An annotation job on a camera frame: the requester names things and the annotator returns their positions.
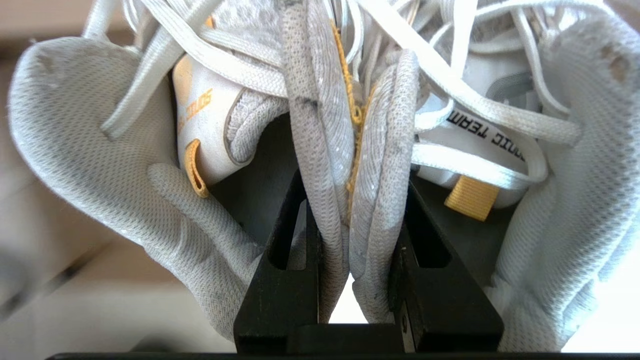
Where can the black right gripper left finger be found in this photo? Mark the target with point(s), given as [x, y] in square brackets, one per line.
[280, 300]

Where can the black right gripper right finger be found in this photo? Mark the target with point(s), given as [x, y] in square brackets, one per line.
[440, 310]

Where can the white mesh sneaker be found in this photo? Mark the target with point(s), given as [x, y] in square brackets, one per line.
[575, 200]
[75, 130]

